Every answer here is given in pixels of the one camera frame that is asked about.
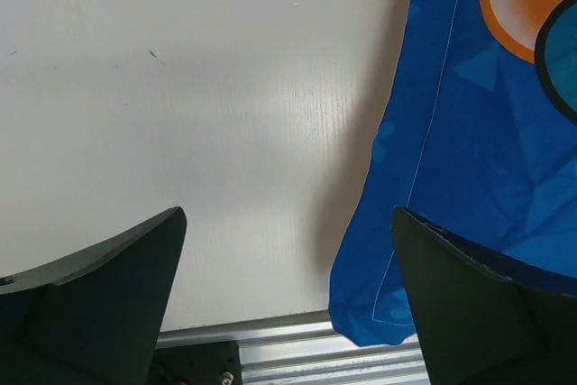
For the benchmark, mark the aluminium mounting rail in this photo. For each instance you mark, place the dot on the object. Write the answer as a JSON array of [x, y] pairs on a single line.
[[305, 349]]

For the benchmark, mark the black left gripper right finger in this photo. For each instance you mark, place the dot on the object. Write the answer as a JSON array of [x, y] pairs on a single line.
[[483, 317]]

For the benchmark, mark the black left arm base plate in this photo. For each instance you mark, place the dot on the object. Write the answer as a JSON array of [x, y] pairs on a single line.
[[201, 364]]

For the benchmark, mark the blue and yellow pillowcase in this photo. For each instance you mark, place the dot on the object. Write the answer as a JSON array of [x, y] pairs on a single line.
[[479, 137]]

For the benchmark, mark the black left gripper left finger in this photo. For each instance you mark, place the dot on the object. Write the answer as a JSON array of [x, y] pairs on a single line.
[[93, 316]]

